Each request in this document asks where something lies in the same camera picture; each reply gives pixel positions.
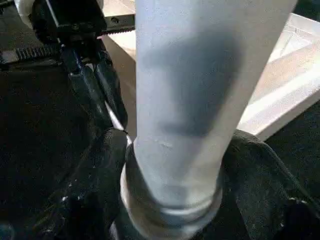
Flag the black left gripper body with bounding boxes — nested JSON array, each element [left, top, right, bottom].
[[0, 0, 137, 66]]

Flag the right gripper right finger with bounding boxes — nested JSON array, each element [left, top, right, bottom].
[[215, 129, 320, 240]]

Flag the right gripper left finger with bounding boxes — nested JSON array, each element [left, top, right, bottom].
[[27, 128, 132, 240]]

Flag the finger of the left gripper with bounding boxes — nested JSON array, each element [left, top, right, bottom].
[[62, 47, 115, 133], [90, 45, 129, 132]]

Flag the white plastic table leg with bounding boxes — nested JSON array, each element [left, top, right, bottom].
[[132, 0, 298, 218]]

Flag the white plastic table top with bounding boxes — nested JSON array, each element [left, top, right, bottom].
[[100, 0, 320, 240]]

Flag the black work mat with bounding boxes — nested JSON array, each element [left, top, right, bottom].
[[0, 5, 320, 240]]

